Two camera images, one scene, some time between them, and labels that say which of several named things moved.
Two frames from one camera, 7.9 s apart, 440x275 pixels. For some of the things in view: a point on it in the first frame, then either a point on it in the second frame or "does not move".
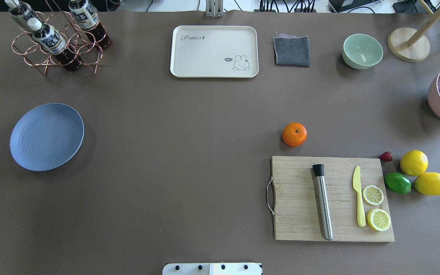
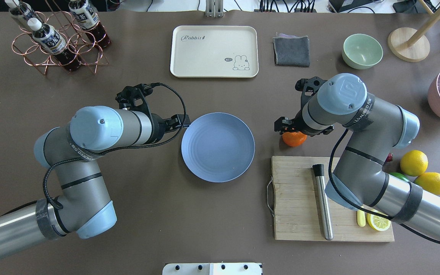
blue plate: x=46 y=137 to x=218 y=147
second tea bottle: x=85 y=15 does not move
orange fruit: x=294 y=134 does not move
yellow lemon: x=414 y=162 does not move
